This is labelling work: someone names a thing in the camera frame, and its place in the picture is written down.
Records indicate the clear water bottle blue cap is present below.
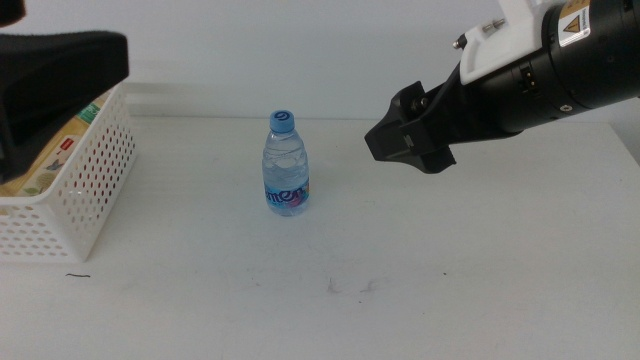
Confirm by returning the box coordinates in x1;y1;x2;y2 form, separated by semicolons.
261;109;311;218

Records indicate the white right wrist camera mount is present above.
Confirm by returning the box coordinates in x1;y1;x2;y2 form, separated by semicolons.
452;0;560;86

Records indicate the white perforated plastic basket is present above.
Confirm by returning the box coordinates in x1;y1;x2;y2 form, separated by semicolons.
0;82;138;264

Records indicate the pale wall cable duct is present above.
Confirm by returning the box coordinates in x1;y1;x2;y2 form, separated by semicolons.
122;82;274;119

